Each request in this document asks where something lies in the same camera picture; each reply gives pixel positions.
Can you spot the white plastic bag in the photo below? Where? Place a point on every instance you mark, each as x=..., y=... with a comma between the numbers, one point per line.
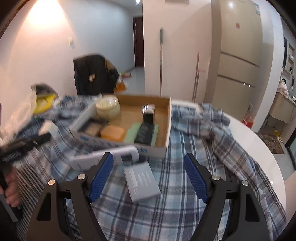
x=19, y=118

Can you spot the beige refrigerator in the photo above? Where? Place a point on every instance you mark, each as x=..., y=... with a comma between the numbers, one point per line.
x=235, y=56

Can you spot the striped grey cloth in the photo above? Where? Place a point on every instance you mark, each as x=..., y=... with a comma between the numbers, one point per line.
x=33, y=173

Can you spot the patterned floor mat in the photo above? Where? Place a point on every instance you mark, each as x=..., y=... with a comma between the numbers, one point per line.
x=272, y=143

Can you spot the round cream bear tin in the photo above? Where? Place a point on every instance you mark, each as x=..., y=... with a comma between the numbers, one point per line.
x=108, y=107

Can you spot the white AUX remote control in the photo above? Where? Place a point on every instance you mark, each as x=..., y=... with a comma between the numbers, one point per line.
x=85, y=162

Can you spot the person left hand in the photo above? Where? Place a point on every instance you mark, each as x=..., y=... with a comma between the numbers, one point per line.
x=12, y=192

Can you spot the bathroom vanity cabinet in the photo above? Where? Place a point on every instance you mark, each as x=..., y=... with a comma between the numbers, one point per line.
x=282, y=109

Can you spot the grey rectangular box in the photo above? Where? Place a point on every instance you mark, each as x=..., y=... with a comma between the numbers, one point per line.
x=141, y=182

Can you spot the black jacket on chair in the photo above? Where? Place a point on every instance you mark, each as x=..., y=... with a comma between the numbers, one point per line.
x=94, y=75

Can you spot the white power adapter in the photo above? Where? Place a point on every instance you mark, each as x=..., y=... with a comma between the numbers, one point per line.
x=49, y=131

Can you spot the red gift bag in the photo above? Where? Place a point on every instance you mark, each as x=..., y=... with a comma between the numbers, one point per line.
x=248, y=120

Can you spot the green handled mop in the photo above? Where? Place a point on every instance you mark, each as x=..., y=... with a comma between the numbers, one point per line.
x=161, y=33

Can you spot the blue plaid shirt cloth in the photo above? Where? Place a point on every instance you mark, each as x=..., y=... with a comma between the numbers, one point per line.
x=175, y=214

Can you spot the yellow box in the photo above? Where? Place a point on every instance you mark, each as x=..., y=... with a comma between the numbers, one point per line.
x=44, y=103

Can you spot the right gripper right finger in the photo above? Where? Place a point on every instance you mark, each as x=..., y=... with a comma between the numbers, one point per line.
x=246, y=220

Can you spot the black box silver lid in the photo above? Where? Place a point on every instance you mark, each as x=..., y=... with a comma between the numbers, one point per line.
x=148, y=113

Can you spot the green envelope pouch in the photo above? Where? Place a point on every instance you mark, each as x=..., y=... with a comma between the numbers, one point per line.
x=132, y=132

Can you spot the pink broom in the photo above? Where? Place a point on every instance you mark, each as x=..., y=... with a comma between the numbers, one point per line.
x=199, y=69

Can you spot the dark brown door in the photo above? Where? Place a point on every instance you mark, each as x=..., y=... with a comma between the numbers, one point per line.
x=138, y=35

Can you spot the black UNNY box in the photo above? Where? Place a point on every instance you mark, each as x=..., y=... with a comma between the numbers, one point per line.
x=145, y=135

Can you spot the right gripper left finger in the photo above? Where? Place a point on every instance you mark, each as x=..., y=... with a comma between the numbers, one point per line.
x=50, y=220

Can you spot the black framed tray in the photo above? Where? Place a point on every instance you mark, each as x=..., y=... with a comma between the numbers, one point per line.
x=93, y=127

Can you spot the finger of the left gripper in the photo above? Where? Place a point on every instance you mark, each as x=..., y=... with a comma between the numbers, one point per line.
x=19, y=148

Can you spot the cardboard tray box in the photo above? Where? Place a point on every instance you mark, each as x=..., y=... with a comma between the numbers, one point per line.
x=130, y=112

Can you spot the white wall switch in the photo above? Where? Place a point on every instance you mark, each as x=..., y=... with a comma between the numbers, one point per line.
x=71, y=43

